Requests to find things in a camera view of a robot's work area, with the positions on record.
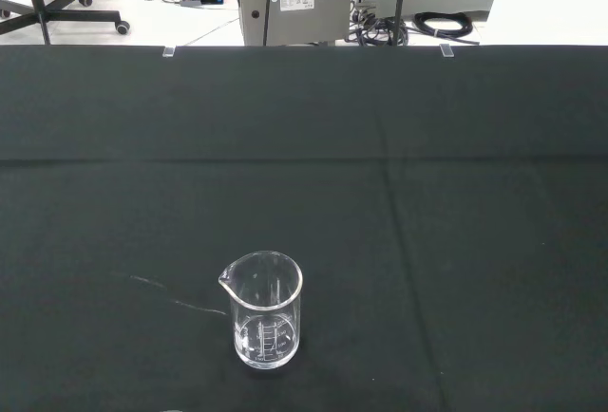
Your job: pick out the black bench cloth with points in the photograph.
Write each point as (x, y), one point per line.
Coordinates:
(304, 222)

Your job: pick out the grey metal cabinet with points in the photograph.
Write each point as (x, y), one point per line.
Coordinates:
(294, 4)

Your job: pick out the clear cloth clip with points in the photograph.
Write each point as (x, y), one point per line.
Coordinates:
(168, 51)
(446, 50)

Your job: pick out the black office chair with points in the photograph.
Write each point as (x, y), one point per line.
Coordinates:
(43, 4)

